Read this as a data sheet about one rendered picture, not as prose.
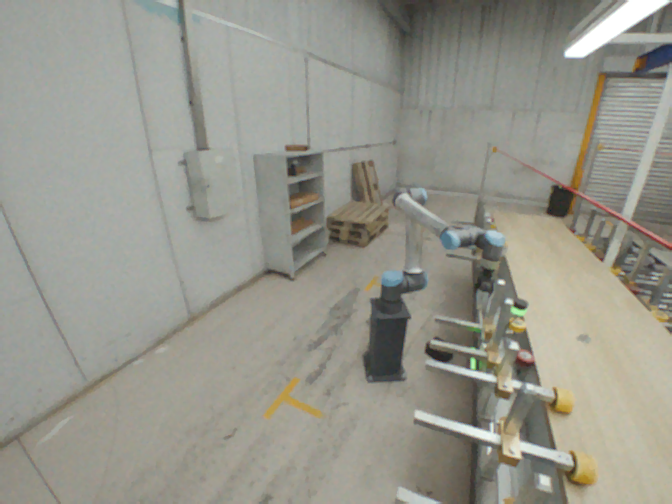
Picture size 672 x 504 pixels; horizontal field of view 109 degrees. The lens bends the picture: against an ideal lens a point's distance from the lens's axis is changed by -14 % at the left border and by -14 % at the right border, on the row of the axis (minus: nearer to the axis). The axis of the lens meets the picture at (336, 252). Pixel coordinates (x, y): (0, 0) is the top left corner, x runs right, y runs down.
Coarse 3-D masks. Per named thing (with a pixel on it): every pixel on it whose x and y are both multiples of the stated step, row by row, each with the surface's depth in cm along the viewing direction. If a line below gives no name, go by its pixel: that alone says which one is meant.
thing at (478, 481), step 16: (480, 304) 188; (480, 336) 158; (480, 400) 119; (480, 416) 111; (480, 448) 99; (480, 464) 93; (480, 480) 89; (496, 480) 88; (480, 496) 84; (496, 496) 84
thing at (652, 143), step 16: (608, 0) 109; (592, 16) 125; (576, 32) 146; (656, 128) 158; (656, 144) 161; (640, 176) 171; (640, 192) 174; (624, 208) 184; (624, 224) 184; (608, 256) 196
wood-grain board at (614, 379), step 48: (528, 240) 244; (576, 240) 245; (528, 288) 168; (576, 288) 167; (624, 288) 165; (528, 336) 128; (624, 336) 124; (576, 384) 101; (624, 384) 99; (576, 432) 83; (624, 432) 81; (624, 480) 68
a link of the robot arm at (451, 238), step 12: (396, 192) 176; (408, 192) 177; (396, 204) 173; (408, 204) 164; (420, 216) 154; (432, 216) 148; (432, 228) 145; (444, 228) 138; (444, 240) 135; (456, 240) 131; (468, 240) 133
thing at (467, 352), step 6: (432, 342) 132; (438, 342) 132; (444, 342) 132; (438, 348) 131; (444, 348) 130; (450, 348) 128; (456, 348) 128; (462, 348) 128; (468, 348) 127; (462, 354) 127; (468, 354) 126; (474, 354) 124; (480, 354) 124; (486, 354) 123; (486, 360) 123; (516, 366) 118; (522, 366) 116
